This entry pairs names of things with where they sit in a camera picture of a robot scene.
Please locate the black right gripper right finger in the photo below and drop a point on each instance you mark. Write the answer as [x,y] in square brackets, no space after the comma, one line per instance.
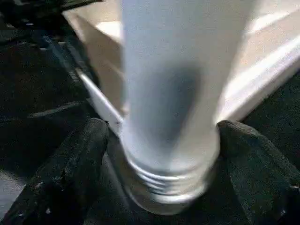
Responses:
[257,178]

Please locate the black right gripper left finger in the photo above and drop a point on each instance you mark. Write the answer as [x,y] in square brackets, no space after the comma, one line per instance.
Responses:
[65,178]

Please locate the black plastic mat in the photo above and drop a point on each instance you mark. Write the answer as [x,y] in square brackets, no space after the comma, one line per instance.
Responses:
[35,105]

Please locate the white plastic table leg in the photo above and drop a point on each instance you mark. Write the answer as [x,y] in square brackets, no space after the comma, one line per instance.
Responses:
[164,93]

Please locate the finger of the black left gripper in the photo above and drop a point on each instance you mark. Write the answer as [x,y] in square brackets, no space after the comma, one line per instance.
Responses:
[61,58]

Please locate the white plastic table top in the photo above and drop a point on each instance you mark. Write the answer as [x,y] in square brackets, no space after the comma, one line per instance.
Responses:
[257,58]

